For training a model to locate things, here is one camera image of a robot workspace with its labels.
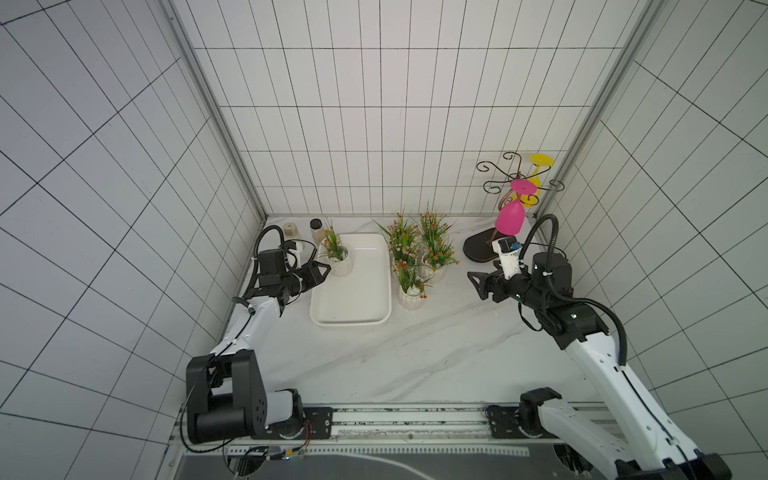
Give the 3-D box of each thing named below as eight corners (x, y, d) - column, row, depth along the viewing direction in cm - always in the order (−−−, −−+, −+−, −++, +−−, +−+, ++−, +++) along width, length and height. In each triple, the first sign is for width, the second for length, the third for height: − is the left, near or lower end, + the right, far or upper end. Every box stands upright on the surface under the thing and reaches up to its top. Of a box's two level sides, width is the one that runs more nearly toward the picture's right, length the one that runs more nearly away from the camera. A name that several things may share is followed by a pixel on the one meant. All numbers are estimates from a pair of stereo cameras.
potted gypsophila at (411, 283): (402, 313, 94) (405, 292, 83) (388, 265, 106) (388, 241, 95) (426, 307, 95) (431, 286, 85) (409, 260, 107) (412, 237, 96)
